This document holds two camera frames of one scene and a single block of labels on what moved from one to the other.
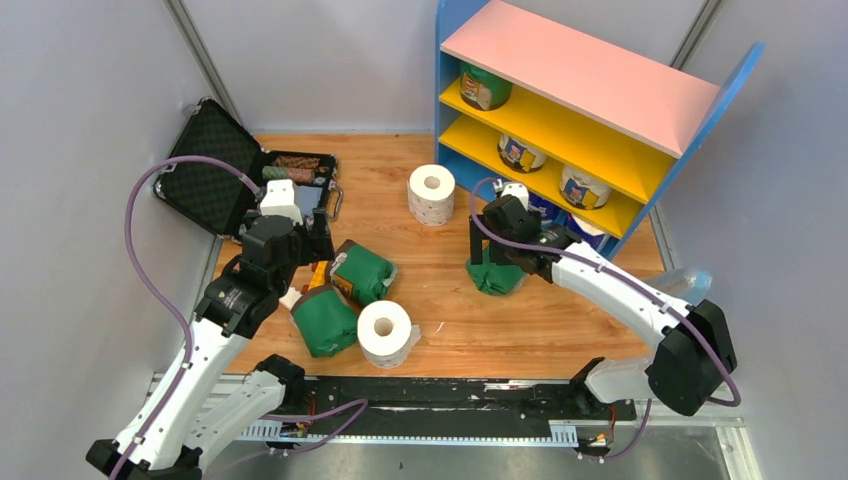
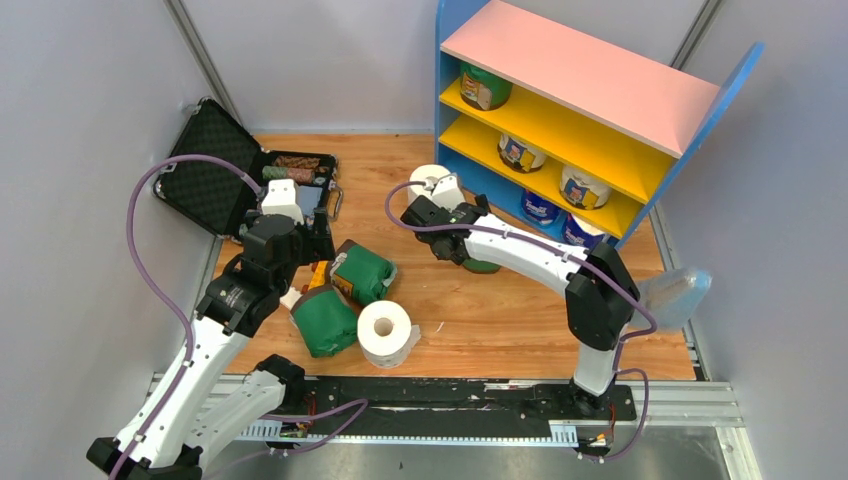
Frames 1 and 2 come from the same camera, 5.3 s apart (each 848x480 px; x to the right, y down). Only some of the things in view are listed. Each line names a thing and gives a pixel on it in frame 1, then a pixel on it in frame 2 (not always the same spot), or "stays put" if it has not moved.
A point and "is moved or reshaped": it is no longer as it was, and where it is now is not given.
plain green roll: (482, 90) stays put
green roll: (495, 279) is moved or reshaped
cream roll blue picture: (518, 155) stays put
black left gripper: (316, 247) stays put
